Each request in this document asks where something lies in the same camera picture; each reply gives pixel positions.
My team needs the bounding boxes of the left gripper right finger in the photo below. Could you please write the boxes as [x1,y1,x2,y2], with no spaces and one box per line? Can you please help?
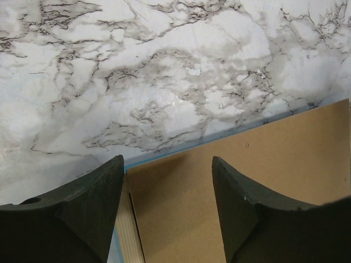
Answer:
[212,157,350,262]

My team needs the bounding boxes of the brown cardboard backing board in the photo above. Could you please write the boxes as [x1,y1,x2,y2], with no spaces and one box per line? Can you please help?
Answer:
[127,100,350,262]

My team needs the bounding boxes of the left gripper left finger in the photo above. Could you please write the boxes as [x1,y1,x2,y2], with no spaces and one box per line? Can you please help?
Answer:
[1,155,124,262]

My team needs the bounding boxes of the blue wooden photo frame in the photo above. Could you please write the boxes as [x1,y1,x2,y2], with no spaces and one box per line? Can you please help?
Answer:
[108,109,302,263]

